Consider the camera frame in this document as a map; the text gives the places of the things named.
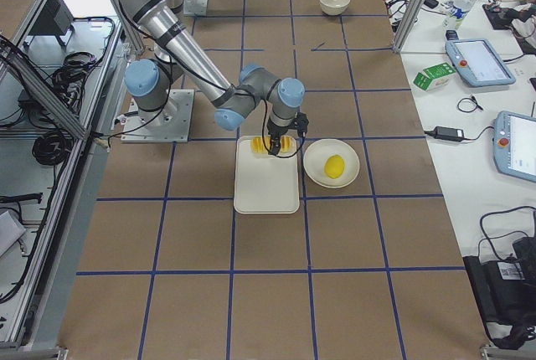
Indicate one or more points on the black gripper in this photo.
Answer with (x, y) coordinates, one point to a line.
(276, 132)

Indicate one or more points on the sliced yellow bread loaf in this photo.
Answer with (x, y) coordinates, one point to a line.
(257, 145)

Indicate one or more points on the cream round plate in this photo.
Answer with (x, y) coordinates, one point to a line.
(319, 151)

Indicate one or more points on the cream rectangular tray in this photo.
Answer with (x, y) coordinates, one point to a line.
(264, 184)

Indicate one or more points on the yellow lemon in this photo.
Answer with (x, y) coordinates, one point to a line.
(334, 166)

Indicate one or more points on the cream bowl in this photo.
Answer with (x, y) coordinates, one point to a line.
(334, 7)

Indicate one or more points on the black power adapter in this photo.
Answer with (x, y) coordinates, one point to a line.
(449, 134)

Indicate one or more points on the green white carton box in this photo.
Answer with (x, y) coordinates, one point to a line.
(433, 77)

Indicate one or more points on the blue teach pendant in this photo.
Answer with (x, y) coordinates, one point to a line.
(478, 63)
(514, 145)

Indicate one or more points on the clear water bottle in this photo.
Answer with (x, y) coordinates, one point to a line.
(456, 11)

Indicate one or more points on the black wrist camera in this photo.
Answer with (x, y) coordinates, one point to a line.
(301, 123)

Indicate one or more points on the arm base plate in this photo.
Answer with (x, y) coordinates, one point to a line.
(171, 125)
(195, 8)

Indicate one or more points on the aluminium frame post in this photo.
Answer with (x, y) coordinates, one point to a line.
(406, 24)

